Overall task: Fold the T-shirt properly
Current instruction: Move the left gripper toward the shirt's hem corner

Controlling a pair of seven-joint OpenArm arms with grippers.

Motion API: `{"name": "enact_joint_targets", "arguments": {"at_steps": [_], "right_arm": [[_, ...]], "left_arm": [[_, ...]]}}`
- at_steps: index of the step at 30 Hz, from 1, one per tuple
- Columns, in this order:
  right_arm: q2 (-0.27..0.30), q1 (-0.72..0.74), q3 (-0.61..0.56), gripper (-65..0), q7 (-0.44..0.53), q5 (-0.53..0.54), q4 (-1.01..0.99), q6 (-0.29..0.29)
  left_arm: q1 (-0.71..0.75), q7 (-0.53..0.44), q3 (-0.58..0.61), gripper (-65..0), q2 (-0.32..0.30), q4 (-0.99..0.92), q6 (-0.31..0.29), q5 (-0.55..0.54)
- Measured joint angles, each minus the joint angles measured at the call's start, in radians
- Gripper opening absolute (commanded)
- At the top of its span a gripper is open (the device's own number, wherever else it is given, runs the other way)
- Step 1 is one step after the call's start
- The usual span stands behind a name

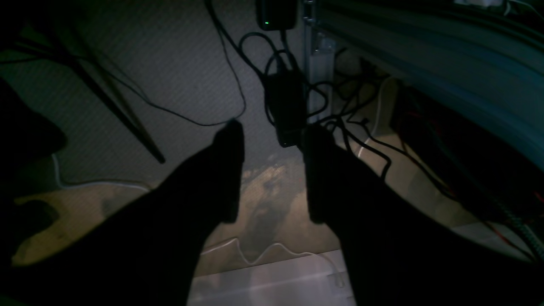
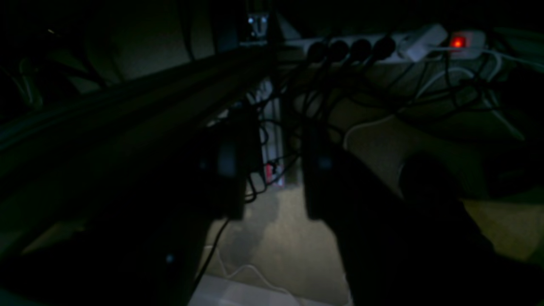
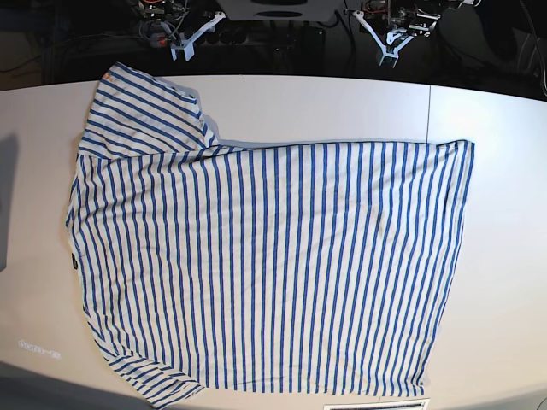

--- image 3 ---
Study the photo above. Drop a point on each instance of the blue white striped T-shirt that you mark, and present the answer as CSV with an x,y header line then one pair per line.
x,y
308,268

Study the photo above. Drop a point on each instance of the black power strip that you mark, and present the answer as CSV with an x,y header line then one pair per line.
x,y
260,36

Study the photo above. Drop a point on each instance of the grey box at left edge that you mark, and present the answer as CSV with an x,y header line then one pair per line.
x,y
9,159

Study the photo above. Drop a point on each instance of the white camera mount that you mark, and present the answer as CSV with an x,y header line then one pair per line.
x,y
390,44
186,46

